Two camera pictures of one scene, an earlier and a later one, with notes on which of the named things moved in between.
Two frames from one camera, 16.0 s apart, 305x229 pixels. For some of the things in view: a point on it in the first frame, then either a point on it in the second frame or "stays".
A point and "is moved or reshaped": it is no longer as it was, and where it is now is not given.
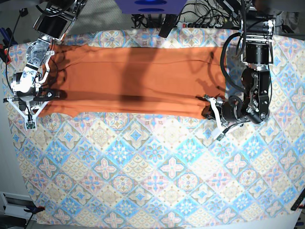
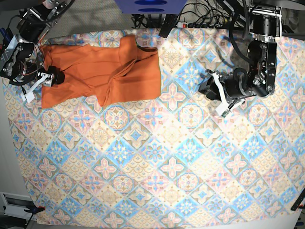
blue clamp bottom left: (33, 210) stays
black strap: (167, 25) stays
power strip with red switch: (193, 25) stays
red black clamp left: (8, 41) stays
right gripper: (231, 111) -> (236, 87)
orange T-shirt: (138, 81) is moved or reshaped
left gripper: (39, 94) -> (28, 71)
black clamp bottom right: (297, 204) stays
